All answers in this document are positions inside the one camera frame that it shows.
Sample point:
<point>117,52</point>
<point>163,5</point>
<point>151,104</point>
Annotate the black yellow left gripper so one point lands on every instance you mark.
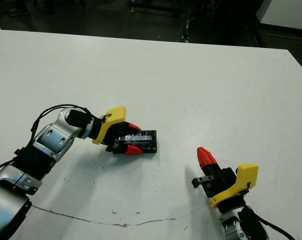
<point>111,120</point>

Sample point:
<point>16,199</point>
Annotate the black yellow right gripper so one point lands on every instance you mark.
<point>226,185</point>

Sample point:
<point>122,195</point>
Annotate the shiny black box lid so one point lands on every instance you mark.
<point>147,142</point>

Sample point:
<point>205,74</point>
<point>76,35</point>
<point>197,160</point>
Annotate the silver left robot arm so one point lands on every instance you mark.
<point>51,137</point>

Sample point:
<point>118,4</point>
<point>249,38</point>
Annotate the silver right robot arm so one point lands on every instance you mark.
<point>233,225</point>

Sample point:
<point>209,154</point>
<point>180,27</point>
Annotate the black metal stand leg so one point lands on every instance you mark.
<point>186,27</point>

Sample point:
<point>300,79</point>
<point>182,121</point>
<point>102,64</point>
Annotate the white cabinet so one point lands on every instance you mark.
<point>286,11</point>

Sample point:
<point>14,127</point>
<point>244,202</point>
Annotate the dark shoes of person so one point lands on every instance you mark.
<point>17,11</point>

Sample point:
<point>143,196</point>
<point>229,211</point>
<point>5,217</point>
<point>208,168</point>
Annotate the black metal rack frame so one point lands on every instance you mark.
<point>153,7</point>

